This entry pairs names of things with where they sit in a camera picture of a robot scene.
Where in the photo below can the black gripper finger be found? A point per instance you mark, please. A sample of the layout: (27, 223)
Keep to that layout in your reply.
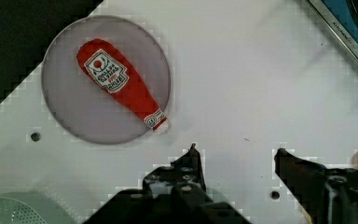
(329, 196)

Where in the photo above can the red plush ketchup bottle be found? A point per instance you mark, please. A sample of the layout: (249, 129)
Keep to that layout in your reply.
(111, 71)

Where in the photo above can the round grey plate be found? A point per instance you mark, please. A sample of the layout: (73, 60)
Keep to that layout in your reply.
(78, 104)

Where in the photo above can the black toaster oven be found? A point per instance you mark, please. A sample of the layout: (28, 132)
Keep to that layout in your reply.
(341, 17)

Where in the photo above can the green perforated bowl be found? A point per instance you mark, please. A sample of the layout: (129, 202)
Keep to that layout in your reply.
(31, 208)

